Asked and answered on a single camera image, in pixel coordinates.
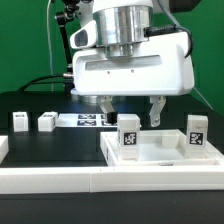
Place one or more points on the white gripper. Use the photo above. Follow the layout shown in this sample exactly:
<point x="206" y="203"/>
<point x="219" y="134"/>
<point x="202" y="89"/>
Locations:
<point x="159" y="66"/>

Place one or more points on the white square table top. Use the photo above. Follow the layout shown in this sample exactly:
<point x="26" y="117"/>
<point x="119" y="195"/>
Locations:
<point x="161" y="148"/>

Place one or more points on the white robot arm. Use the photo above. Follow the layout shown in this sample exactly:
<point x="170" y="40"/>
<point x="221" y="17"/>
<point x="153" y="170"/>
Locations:
<point x="113" y="49"/>

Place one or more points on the white marker tag sheet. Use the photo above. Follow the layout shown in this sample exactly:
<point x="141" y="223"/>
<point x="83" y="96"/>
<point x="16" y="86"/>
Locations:
<point x="82" y="120"/>

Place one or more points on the white U-shaped obstacle fence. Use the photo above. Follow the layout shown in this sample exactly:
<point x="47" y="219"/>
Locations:
<point x="111" y="179"/>

